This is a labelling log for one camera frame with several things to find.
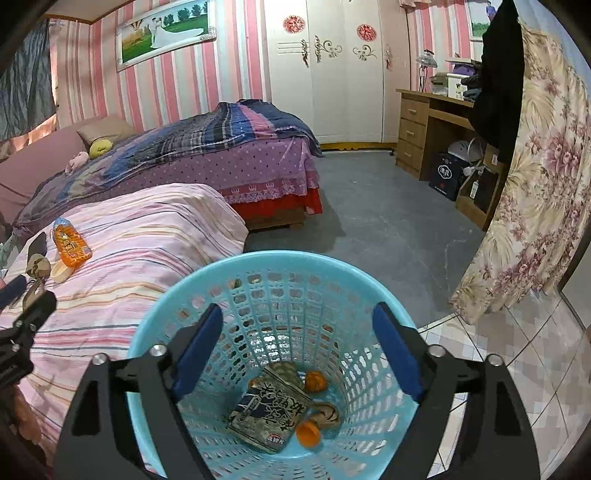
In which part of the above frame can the white fan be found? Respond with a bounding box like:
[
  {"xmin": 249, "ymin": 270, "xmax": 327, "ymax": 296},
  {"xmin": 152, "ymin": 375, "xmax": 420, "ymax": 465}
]
[{"xmin": 450, "ymin": 137, "xmax": 485, "ymax": 164}]

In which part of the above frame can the person's left forearm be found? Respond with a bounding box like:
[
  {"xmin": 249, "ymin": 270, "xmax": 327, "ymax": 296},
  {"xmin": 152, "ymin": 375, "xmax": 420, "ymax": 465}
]
[{"xmin": 0, "ymin": 383, "xmax": 49, "ymax": 467}]

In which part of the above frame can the brown shell piece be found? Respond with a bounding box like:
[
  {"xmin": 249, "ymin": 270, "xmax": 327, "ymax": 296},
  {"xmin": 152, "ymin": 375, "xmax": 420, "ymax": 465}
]
[{"xmin": 311, "ymin": 402, "xmax": 341, "ymax": 428}]

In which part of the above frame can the desk lamp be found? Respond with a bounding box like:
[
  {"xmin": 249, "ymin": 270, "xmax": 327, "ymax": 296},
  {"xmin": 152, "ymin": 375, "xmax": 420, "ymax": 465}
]
[{"xmin": 416, "ymin": 50, "xmax": 437, "ymax": 93}]

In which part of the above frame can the framed wedding photo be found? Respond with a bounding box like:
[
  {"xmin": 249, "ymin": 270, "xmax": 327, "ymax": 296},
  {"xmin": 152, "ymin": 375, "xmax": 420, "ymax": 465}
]
[{"xmin": 115, "ymin": 0, "xmax": 218, "ymax": 72}]

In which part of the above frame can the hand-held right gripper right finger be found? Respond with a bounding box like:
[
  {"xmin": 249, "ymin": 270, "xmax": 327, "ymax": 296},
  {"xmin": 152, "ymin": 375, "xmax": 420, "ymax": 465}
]
[{"xmin": 372, "ymin": 302, "xmax": 541, "ymax": 480}]

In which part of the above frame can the pink striped tablecloth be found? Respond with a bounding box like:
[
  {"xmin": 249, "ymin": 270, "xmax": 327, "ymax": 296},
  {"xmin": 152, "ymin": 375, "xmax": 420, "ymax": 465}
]
[{"xmin": 0, "ymin": 183, "xmax": 250, "ymax": 476}]

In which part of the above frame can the plaid blue purple blanket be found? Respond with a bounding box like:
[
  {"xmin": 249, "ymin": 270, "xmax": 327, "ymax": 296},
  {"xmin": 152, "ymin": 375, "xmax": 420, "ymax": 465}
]
[{"xmin": 14, "ymin": 99, "xmax": 324, "ymax": 222}]

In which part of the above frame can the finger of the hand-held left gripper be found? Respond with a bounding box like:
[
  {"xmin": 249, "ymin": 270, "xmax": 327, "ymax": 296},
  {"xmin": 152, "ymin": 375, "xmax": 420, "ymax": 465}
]
[{"xmin": 0, "ymin": 275, "xmax": 26, "ymax": 309}]

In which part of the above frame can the yellow plush toy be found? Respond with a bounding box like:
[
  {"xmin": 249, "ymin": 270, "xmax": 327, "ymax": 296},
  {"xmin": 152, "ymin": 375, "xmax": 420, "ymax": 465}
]
[{"xmin": 89, "ymin": 137, "xmax": 115, "ymax": 159}]

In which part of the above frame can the wooden desk with drawers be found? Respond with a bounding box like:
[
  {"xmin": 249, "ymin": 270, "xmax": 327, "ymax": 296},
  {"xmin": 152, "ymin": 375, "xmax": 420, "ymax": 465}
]
[{"xmin": 396, "ymin": 89, "xmax": 504, "ymax": 232}]

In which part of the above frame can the dark box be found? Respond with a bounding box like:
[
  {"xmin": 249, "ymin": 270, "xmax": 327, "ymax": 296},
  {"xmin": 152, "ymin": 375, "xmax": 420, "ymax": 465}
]
[{"xmin": 428, "ymin": 151, "xmax": 467, "ymax": 201}]

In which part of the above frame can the floral curtain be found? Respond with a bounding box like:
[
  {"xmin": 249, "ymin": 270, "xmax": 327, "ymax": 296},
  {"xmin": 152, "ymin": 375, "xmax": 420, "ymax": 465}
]
[{"xmin": 450, "ymin": 14, "xmax": 591, "ymax": 324}]

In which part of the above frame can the white wardrobe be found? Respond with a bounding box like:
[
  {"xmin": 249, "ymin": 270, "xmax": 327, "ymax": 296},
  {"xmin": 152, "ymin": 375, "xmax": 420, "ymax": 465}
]
[{"xmin": 263, "ymin": 0, "xmax": 407, "ymax": 145}]

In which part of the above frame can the small wall photo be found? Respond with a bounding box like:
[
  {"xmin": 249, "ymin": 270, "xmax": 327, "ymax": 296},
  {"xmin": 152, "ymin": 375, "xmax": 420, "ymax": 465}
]
[{"xmin": 467, "ymin": 0, "xmax": 502, "ymax": 41}]

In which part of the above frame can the bed with purple sheet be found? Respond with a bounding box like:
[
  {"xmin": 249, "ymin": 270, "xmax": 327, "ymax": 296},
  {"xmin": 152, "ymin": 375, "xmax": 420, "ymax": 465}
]
[{"xmin": 11, "ymin": 99, "xmax": 324, "ymax": 232}]

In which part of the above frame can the white box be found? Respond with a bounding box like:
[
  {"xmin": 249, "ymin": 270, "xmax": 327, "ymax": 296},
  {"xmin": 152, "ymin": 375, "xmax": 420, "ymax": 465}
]
[{"xmin": 431, "ymin": 71, "xmax": 476, "ymax": 100}]

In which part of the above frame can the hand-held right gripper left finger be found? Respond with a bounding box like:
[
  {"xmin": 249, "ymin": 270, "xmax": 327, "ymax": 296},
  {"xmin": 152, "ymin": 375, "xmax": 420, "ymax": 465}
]
[{"xmin": 53, "ymin": 304, "xmax": 225, "ymax": 480}]

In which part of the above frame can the black hanging garment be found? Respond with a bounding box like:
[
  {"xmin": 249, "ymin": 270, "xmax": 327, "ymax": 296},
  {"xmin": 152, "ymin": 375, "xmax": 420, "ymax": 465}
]
[{"xmin": 471, "ymin": 0, "xmax": 527, "ymax": 162}]

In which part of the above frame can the mauve sofa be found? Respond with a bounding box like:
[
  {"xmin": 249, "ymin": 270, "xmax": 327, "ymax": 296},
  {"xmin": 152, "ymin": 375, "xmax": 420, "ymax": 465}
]
[{"xmin": 0, "ymin": 115, "xmax": 134, "ymax": 222}]

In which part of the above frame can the orange snack wrapper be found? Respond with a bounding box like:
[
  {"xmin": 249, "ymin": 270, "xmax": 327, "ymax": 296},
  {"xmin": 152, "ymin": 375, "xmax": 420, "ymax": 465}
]
[{"xmin": 52, "ymin": 217, "xmax": 93, "ymax": 268}]

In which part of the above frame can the light blue plastic basket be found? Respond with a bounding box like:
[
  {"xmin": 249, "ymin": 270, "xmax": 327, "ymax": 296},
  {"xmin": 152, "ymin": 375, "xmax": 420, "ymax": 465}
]
[{"xmin": 126, "ymin": 249, "xmax": 423, "ymax": 480}]

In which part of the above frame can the black and white snack packet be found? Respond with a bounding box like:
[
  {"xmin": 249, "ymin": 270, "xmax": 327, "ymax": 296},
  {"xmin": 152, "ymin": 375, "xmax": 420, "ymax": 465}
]
[{"xmin": 227, "ymin": 374, "xmax": 315, "ymax": 455}]

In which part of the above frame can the beige pillow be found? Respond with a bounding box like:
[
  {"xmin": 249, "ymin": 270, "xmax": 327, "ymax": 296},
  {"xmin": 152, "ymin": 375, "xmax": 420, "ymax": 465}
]
[{"xmin": 76, "ymin": 115, "xmax": 136, "ymax": 146}]

